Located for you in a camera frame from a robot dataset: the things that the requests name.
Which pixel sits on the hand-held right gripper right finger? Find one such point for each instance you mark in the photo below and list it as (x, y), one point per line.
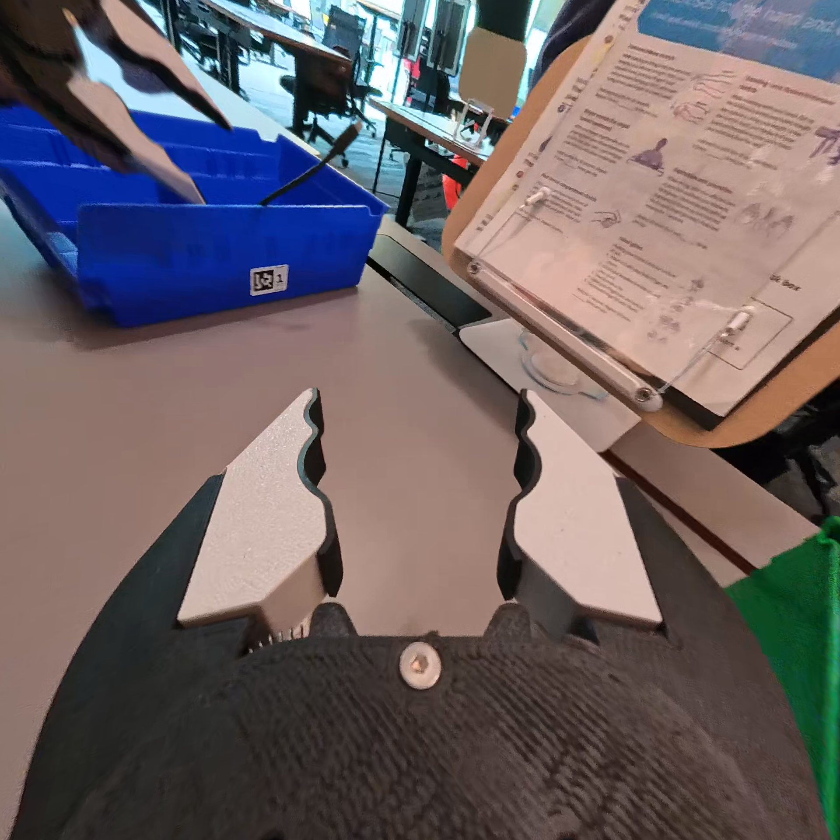
(584, 531)

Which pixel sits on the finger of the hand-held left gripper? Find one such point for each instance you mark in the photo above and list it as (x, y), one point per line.
(144, 39)
(124, 131)

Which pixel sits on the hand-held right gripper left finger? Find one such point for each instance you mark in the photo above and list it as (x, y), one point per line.
(262, 525)

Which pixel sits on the large blue plastic bin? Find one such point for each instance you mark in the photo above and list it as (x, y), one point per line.
(197, 262)

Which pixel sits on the green plastic bin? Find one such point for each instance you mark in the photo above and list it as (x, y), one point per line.
(800, 623)

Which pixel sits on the wooden desk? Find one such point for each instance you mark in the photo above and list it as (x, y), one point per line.
(433, 128)
(295, 43)

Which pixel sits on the black office chair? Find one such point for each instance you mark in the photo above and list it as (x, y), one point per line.
(344, 33)

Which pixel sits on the wooden document stand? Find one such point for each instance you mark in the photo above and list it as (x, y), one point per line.
(774, 420)

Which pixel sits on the black monitor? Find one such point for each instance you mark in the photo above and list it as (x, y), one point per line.
(410, 26)
(449, 33)

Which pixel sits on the clear acrylic stand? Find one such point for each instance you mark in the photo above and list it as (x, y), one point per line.
(472, 121)

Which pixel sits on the printed instruction sheet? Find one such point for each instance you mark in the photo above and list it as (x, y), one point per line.
(656, 197)

